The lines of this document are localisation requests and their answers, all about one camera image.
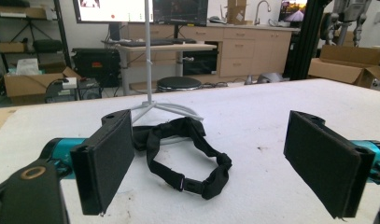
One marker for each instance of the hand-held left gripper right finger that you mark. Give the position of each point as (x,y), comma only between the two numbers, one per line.
(324,161)

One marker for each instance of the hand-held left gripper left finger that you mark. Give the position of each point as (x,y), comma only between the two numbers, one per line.
(106,161)

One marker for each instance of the black elastic waist belt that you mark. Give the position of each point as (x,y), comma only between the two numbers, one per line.
(181,126)

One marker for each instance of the black computer box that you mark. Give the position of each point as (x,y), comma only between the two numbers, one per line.
(64,91)

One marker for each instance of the black equipment case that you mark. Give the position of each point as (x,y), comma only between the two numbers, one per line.
(94,67)

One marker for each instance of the white foam table mat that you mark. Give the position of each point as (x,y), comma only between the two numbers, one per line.
(246,105)

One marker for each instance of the open cardboard box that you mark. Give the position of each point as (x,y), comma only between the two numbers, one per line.
(346,65)

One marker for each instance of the grey floor device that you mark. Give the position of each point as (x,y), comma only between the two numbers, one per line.
(267,77)

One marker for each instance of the round black stool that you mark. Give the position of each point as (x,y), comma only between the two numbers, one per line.
(179,83)

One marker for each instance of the white tripod stand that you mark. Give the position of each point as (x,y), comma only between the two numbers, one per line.
(148,62)

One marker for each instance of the cardboard box with white bag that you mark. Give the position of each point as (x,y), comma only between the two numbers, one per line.
(25,85)

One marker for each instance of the black keyboard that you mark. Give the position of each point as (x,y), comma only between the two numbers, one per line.
(147,42)

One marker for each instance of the light wooden desk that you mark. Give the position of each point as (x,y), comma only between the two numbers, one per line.
(172,47)

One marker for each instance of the light wooden cabinet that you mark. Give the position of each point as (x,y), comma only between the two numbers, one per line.
(250,46)

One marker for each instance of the black metal shelf rack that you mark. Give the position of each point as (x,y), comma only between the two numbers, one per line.
(61,31)

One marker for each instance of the grey robot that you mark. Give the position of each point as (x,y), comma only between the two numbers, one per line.
(349,15)

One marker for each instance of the monitor with white screen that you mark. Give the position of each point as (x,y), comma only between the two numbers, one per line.
(116,11)

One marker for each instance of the screen with sunset picture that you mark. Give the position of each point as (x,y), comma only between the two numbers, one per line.
(292,11)

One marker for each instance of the monitor with dark screen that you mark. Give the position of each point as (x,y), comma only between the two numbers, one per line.
(181,12)

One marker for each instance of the metal faucet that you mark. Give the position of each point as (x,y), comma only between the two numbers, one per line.
(261,6)

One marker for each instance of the small cardboard box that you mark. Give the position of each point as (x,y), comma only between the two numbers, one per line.
(236,11)

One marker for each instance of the black aluminium post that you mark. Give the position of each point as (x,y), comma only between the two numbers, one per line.
(307,40)

